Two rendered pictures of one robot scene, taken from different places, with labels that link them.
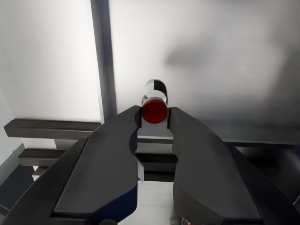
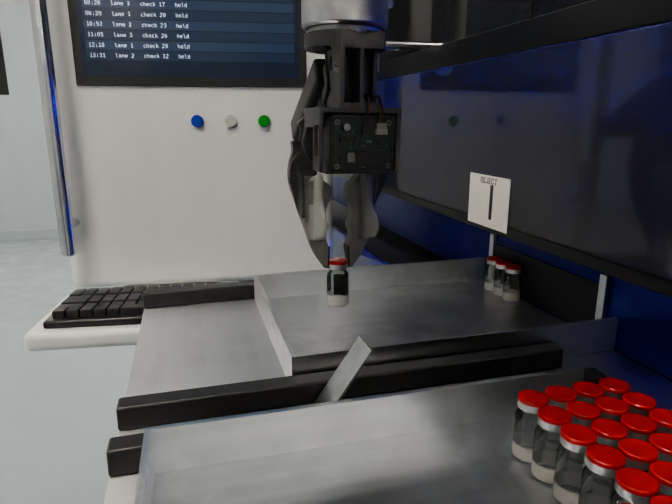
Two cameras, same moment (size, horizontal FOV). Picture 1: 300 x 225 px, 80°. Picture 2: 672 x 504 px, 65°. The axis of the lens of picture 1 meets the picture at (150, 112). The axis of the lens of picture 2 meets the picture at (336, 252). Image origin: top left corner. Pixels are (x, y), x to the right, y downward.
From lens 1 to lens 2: 0.58 m
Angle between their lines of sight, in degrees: 106
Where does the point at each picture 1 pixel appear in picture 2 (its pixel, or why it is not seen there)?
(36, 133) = (175, 395)
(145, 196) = not seen: outside the picture
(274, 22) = (422, 318)
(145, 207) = not seen: outside the picture
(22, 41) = (184, 356)
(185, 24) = (350, 327)
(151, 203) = not seen: outside the picture
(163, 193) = (476, 489)
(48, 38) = (215, 351)
